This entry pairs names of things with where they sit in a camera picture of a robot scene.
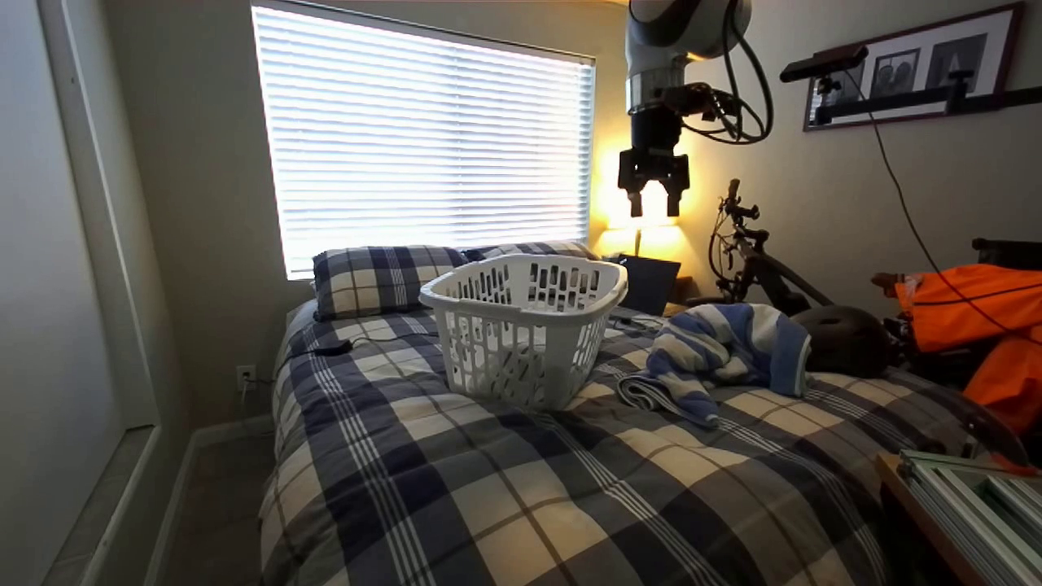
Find wooden table with aluminium frame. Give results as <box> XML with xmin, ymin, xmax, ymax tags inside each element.
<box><xmin>875</xmin><ymin>450</ymin><xmax>1042</xmax><ymax>586</ymax></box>

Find black camera mounting bar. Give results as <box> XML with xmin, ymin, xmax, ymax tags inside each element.
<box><xmin>813</xmin><ymin>67</ymin><xmax>1042</xmax><ymax>122</ymax></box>

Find orange jacket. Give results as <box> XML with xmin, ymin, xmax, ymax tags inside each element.
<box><xmin>873</xmin><ymin>261</ymin><xmax>1042</xmax><ymax>439</ymax></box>

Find white closet door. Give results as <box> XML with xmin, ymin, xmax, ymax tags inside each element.
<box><xmin>0</xmin><ymin>0</ymin><xmax>170</xmax><ymax>586</ymax></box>

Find black stereo camera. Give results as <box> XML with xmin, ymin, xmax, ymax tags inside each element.
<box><xmin>779</xmin><ymin>43</ymin><xmax>873</xmax><ymax>85</ymax></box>

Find black case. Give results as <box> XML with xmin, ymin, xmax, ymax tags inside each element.
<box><xmin>972</xmin><ymin>234</ymin><xmax>1042</xmax><ymax>270</ymax></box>

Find dark blue box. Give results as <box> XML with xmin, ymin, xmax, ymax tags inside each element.
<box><xmin>611</xmin><ymin>252</ymin><xmax>685</xmax><ymax>320</ymax></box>

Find thin black camera cable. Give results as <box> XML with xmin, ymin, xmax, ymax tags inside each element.
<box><xmin>857</xmin><ymin>75</ymin><xmax>1042</xmax><ymax>342</ymax></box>

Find black framed wall picture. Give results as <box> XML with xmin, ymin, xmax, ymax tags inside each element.
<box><xmin>802</xmin><ymin>0</ymin><xmax>1023</xmax><ymax>132</ymax></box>

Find black bicycle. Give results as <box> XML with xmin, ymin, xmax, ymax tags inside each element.
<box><xmin>706</xmin><ymin>174</ymin><xmax>840</xmax><ymax>320</ymax></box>

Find blue plaid comforter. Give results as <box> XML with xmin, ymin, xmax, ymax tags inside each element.
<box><xmin>258</xmin><ymin>296</ymin><xmax>1028</xmax><ymax>586</ymax></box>

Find black bicycle helmet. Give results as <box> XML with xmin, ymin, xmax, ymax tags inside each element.
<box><xmin>796</xmin><ymin>301</ymin><xmax>895</xmax><ymax>376</ymax></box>

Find black robot wrist cable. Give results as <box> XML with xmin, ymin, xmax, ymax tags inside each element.
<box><xmin>680</xmin><ymin>17</ymin><xmax>779</xmax><ymax>148</ymax></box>

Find white window blinds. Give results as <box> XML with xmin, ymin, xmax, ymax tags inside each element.
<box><xmin>250</xmin><ymin>0</ymin><xmax>598</xmax><ymax>284</ymax></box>

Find white plastic laundry basket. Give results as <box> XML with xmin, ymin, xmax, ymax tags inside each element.
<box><xmin>416</xmin><ymin>251</ymin><xmax>631</xmax><ymax>412</ymax></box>

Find blue white striped towel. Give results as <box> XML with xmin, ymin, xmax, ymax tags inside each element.
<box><xmin>615</xmin><ymin>298</ymin><xmax>813</xmax><ymax>429</ymax></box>

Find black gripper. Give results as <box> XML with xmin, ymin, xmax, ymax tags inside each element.
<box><xmin>615</xmin><ymin>99</ymin><xmax>695</xmax><ymax>220</ymax></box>

